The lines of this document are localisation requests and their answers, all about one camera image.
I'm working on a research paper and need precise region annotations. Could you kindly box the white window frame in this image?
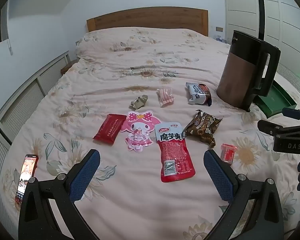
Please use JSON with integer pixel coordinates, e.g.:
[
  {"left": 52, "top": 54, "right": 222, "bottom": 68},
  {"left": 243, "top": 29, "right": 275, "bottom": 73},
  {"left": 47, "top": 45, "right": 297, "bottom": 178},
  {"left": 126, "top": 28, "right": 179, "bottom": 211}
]
[{"left": 0, "top": 2, "right": 14, "bottom": 55}]

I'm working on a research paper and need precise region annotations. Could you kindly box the small red clear packet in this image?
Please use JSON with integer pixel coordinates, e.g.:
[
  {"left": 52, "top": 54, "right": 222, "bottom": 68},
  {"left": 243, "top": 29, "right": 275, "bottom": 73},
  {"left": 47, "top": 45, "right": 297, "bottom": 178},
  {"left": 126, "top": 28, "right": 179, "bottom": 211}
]
[{"left": 220, "top": 144, "right": 238, "bottom": 165}]

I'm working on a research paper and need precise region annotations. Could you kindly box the white louvered radiator cover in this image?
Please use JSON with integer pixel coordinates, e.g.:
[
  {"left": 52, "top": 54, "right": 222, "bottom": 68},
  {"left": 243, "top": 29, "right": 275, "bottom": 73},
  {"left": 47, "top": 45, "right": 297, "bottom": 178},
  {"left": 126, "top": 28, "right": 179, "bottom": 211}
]
[{"left": 0, "top": 50, "right": 70, "bottom": 160}]

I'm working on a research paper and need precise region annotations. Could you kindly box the pink striped snack packet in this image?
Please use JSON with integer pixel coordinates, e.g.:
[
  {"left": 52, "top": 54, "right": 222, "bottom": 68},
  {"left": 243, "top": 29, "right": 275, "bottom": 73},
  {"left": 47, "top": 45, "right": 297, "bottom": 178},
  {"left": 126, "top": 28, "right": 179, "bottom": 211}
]
[{"left": 156, "top": 87, "right": 175, "bottom": 108}]

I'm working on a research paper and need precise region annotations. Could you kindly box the smartphone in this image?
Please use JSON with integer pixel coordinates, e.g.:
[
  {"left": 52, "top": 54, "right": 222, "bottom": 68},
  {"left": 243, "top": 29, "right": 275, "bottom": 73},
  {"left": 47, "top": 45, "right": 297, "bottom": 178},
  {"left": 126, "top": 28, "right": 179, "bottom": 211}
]
[{"left": 15, "top": 154, "right": 39, "bottom": 204}]

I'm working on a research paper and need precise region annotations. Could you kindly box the red snack packet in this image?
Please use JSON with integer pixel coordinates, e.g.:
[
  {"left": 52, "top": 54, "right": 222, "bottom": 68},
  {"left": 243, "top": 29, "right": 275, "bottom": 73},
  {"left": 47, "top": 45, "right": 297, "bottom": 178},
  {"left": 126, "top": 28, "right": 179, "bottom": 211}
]
[{"left": 92, "top": 114, "right": 127, "bottom": 145}]

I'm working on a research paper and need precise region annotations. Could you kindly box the green tray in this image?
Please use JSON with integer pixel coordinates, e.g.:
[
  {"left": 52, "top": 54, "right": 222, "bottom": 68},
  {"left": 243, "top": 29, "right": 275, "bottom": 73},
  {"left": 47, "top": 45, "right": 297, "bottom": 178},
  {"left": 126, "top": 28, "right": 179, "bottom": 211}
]
[{"left": 254, "top": 79, "right": 297, "bottom": 118}]

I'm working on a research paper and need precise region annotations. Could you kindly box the white brown cookie packet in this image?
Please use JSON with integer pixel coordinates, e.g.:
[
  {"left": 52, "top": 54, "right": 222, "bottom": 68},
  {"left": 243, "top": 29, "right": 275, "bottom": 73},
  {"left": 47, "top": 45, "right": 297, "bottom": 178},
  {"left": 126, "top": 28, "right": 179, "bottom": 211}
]
[{"left": 185, "top": 82, "right": 212, "bottom": 106}]

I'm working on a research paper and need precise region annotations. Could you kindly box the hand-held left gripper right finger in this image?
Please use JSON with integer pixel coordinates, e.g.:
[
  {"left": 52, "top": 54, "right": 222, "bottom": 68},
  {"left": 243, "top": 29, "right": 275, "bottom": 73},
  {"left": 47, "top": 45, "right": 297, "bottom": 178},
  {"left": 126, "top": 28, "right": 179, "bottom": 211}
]
[{"left": 203, "top": 149, "right": 285, "bottom": 240}]

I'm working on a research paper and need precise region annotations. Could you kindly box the red white snack pouch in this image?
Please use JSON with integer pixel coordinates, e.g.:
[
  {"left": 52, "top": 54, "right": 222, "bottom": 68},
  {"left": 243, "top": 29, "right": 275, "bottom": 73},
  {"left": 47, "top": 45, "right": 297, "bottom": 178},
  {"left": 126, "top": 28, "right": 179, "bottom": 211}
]
[{"left": 154, "top": 121, "right": 196, "bottom": 182}]

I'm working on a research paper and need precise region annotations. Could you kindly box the white wardrobe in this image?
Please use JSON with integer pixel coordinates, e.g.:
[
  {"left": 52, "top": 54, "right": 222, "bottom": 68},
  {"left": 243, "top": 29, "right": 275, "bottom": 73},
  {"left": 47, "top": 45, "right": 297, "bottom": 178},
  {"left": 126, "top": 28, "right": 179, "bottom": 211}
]
[{"left": 222, "top": 0, "right": 300, "bottom": 63}]

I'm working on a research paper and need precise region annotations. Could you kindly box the floral pink blanket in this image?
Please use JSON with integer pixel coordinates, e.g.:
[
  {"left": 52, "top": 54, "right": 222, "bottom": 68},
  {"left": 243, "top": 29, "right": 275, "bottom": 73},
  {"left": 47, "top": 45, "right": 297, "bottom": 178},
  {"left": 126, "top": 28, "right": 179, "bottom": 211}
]
[{"left": 0, "top": 27, "right": 300, "bottom": 240}]

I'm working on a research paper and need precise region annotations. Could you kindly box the pink character candy bag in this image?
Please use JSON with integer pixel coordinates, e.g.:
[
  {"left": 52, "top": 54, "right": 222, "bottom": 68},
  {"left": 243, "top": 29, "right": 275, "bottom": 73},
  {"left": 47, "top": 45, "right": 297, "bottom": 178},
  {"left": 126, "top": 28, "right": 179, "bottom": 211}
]
[{"left": 120, "top": 109, "right": 157, "bottom": 152}]

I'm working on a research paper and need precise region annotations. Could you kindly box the brown black electric kettle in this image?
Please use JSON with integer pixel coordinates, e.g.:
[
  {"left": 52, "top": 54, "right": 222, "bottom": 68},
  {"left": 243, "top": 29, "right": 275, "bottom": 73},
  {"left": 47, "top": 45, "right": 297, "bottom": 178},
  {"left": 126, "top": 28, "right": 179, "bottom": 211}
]
[{"left": 216, "top": 30, "right": 282, "bottom": 112}]

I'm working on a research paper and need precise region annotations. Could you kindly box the brown snack packet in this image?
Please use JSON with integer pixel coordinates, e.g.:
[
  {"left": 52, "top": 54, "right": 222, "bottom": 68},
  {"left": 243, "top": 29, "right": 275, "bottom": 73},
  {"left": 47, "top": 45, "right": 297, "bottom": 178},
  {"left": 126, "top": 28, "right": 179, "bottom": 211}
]
[{"left": 182, "top": 109, "right": 223, "bottom": 148}]

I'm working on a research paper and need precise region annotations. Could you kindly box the beige pastry packet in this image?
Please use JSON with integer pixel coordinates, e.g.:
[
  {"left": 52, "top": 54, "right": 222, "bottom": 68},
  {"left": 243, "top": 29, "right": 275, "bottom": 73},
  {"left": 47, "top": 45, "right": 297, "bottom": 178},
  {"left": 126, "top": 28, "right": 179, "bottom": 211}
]
[{"left": 129, "top": 94, "right": 149, "bottom": 110}]

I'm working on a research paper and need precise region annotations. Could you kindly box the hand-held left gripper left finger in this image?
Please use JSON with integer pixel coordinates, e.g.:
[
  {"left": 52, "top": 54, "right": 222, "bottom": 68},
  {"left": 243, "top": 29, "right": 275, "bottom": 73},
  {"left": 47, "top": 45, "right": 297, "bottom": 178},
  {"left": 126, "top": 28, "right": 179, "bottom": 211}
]
[{"left": 18, "top": 149, "right": 101, "bottom": 240}]

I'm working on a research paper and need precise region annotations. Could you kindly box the wooden headboard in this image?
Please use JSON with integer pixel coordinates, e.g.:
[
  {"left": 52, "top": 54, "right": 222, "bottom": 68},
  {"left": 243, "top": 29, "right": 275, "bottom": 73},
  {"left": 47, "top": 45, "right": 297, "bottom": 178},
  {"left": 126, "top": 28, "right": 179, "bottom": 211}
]
[{"left": 86, "top": 8, "right": 209, "bottom": 37}]

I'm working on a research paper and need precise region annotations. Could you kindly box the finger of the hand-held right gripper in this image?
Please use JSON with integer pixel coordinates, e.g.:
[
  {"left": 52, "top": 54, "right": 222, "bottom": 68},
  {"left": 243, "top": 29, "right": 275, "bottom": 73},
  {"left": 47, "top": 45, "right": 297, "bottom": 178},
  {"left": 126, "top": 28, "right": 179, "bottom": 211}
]
[
  {"left": 282, "top": 107, "right": 300, "bottom": 124},
  {"left": 257, "top": 119, "right": 300, "bottom": 153}
]

